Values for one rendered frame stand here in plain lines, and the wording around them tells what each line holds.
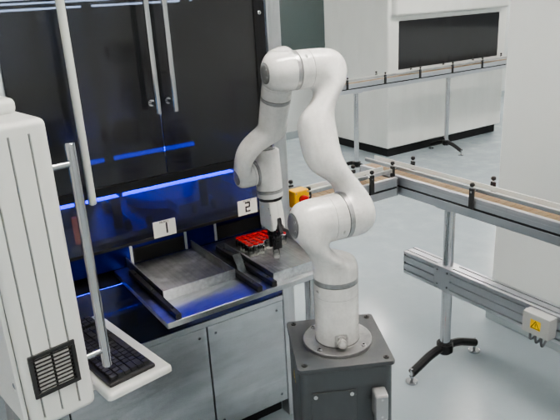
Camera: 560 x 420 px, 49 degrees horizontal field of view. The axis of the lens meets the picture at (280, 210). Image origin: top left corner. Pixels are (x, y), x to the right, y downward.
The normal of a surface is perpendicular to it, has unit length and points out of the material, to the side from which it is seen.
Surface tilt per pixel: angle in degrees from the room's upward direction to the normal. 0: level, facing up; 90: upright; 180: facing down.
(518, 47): 90
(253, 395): 90
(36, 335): 90
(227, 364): 90
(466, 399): 0
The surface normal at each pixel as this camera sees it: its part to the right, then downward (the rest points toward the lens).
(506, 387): -0.05, -0.94
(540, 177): -0.83, 0.22
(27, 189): 0.67, 0.21
